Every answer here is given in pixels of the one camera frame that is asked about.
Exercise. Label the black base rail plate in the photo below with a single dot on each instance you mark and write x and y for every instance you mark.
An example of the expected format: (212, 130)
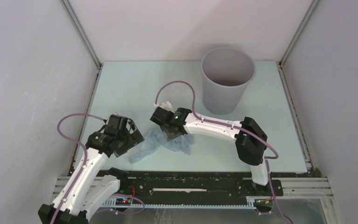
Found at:
(196, 188)

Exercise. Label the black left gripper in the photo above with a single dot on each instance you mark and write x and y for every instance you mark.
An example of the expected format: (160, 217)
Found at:
(134, 138)

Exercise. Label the grey plastic trash bin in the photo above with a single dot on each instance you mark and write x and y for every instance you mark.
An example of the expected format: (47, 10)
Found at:
(226, 73)

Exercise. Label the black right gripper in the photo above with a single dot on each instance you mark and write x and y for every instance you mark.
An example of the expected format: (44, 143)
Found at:
(170, 135)

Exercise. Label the right corner aluminium post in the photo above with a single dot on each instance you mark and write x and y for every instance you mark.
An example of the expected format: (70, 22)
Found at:
(304, 22)

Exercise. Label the light blue plastic trash bag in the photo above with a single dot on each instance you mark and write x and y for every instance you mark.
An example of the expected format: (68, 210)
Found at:
(155, 140)

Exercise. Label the left corner aluminium post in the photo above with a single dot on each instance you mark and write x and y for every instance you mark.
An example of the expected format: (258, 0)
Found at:
(68, 8)

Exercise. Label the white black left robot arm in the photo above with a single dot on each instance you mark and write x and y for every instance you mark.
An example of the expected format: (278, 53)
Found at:
(77, 202)

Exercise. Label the corner aluminium post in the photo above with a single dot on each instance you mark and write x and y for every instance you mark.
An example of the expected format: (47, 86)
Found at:
(68, 8)
(304, 22)

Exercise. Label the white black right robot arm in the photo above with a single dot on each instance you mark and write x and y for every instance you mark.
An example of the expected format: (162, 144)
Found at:
(249, 139)

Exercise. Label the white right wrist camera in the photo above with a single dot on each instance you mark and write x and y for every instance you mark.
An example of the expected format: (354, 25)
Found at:
(165, 105)

